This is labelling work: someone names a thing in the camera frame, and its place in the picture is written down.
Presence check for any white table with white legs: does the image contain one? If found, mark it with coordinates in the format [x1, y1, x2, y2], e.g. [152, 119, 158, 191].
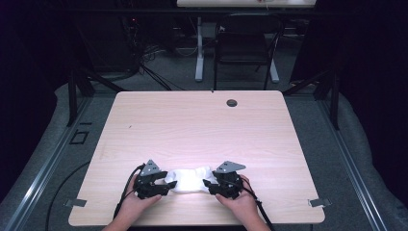
[175, 0, 318, 83]

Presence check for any black chair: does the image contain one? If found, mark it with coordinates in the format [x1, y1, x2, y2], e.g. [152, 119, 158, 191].
[212, 13, 287, 91]

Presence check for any aluminium floor rail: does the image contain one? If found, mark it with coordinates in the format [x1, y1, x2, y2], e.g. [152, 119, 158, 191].
[0, 95, 94, 231]
[316, 95, 391, 231]

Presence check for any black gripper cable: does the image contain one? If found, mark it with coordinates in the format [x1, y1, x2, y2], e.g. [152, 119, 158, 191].
[239, 176, 276, 231]
[113, 163, 147, 219]

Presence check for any white sock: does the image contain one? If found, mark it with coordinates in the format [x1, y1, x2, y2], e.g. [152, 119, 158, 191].
[191, 166, 218, 189]
[164, 168, 206, 193]

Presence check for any black metal stand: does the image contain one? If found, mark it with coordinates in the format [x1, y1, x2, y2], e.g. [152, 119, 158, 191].
[282, 62, 342, 131]
[65, 62, 127, 128]

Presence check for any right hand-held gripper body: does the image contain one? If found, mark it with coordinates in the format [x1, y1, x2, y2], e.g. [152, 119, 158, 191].
[211, 160, 247, 200]

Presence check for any person's right hand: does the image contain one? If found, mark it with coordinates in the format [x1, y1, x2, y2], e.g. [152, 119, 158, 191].
[215, 174, 259, 223]

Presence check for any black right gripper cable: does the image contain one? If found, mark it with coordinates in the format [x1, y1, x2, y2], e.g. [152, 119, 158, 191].
[239, 176, 276, 231]

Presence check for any person's left hand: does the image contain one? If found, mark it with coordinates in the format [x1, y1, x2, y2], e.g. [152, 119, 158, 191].
[122, 192, 164, 223]

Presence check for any black cable on floor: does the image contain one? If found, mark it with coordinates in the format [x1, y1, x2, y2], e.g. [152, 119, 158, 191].
[44, 161, 91, 231]

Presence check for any bundle of black cables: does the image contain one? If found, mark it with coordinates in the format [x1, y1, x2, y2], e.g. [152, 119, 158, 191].
[119, 13, 186, 92]

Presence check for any grey metal table bracket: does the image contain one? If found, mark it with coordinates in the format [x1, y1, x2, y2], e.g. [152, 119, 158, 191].
[307, 197, 333, 208]
[63, 198, 88, 208]

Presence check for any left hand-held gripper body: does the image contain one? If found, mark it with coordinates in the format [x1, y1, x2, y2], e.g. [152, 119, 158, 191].
[132, 159, 171, 200]

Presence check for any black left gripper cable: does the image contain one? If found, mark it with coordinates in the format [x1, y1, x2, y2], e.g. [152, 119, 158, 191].
[113, 163, 147, 219]

